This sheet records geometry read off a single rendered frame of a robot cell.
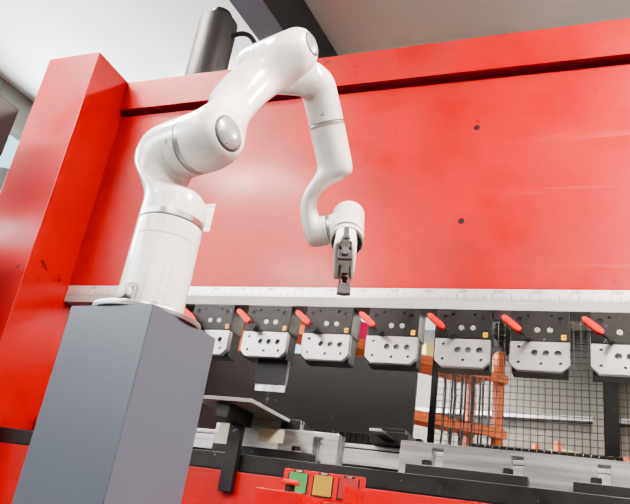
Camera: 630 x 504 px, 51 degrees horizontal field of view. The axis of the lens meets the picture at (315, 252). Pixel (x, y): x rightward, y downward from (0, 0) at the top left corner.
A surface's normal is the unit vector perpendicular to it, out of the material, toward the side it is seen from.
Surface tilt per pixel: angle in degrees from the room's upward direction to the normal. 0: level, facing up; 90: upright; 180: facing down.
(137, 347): 90
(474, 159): 90
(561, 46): 90
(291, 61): 126
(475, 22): 180
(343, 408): 90
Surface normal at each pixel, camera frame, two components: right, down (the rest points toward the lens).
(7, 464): -0.34, -0.42
